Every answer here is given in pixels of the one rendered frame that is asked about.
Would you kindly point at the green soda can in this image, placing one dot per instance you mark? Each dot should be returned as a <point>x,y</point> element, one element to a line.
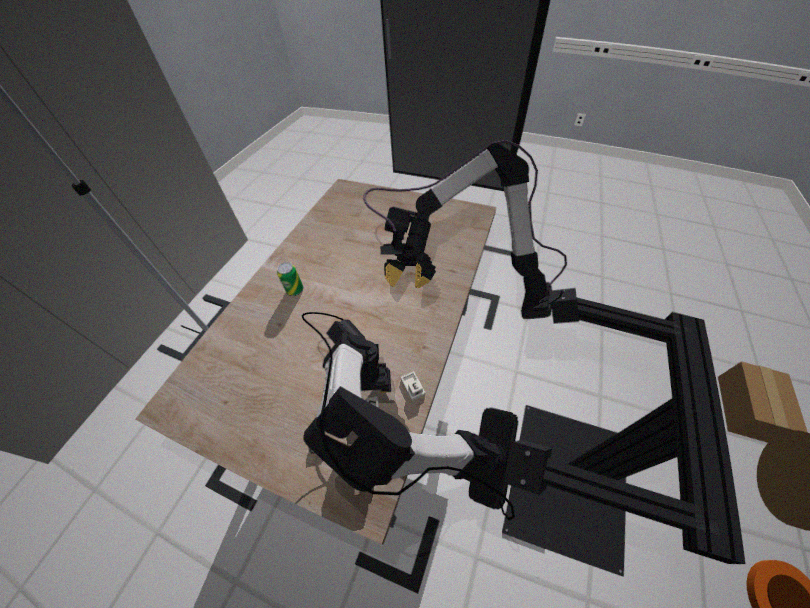
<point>289,278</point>

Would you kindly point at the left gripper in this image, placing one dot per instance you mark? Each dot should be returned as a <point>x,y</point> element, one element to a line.
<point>377,378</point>

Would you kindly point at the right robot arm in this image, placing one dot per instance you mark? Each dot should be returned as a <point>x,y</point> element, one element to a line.
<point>513,172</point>

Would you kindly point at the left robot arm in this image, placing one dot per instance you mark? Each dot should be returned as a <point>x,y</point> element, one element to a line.
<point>384,441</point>

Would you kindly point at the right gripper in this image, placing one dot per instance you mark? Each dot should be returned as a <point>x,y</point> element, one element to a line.
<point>424,268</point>

